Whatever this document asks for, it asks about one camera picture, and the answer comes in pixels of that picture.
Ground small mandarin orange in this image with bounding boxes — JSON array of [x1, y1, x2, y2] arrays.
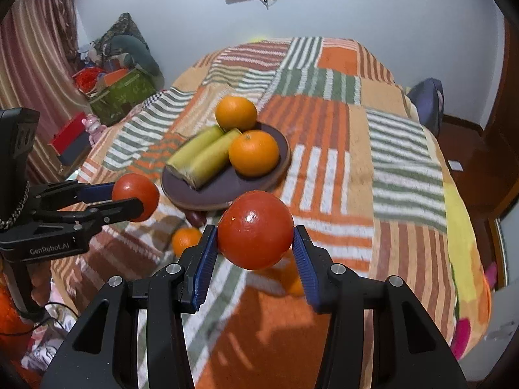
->
[[257, 250, 304, 298], [172, 228, 202, 258]]

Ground red tomato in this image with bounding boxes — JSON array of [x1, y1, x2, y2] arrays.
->
[[217, 191, 294, 270], [112, 173, 159, 222]]

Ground large orange with sticker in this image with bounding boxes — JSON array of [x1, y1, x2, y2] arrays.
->
[[215, 96, 258, 132]]

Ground left hand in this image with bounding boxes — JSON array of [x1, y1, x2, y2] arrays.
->
[[28, 262, 51, 306]]

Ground red box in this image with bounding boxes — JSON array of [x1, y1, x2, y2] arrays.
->
[[49, 112, 91, 166]]

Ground pink toy figure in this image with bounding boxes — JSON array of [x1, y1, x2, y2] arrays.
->
[[82, 113, 107, 147]]

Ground purple round plate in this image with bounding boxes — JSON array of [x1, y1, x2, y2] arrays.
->
[[161, 123, 291, 211]]

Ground green storage box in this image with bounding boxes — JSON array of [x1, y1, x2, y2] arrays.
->
[[89, 69, 157, 126]]

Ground checkered patchwork quilt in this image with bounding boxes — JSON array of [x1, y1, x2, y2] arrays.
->
[[133, 89, 165, 111]]

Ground striped red curtain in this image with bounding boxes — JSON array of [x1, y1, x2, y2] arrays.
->
[[1, 0, 90, 183]]

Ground grey plush toy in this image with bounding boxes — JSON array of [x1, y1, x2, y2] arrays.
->
[[103, 34, 160, 77]]

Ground striped patchwork bed blanket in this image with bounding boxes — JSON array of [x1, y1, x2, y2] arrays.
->
[[78, 37, 491, 388]]

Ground yellow foam arc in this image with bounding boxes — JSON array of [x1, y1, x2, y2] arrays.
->
[[247, 36, 269, 43]]

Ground blue backpack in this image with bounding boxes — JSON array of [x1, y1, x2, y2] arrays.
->
[[407, 77, 444, 137]]

